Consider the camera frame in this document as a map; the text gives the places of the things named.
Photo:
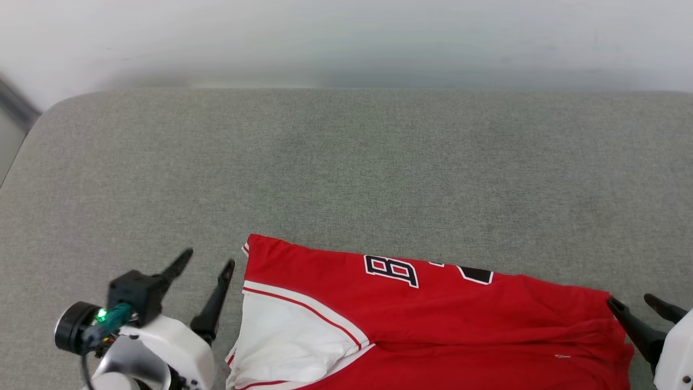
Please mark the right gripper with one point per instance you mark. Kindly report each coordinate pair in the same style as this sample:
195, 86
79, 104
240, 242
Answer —
679, 352

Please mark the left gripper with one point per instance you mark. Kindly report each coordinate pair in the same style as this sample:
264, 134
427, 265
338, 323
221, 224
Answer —
178, 346

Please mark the red white Bulls jersey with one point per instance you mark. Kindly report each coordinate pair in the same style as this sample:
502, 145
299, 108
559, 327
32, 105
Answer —
433, 336

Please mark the teal left camera connector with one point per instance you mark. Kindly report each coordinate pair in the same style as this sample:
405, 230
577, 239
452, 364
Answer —
116, 315

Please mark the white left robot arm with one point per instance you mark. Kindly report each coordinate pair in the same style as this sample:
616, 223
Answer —
130, 363

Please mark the grey fabric sofa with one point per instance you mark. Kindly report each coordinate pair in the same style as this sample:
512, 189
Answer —
379, 179

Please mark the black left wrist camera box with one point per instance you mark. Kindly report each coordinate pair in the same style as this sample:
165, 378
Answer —
135, 295

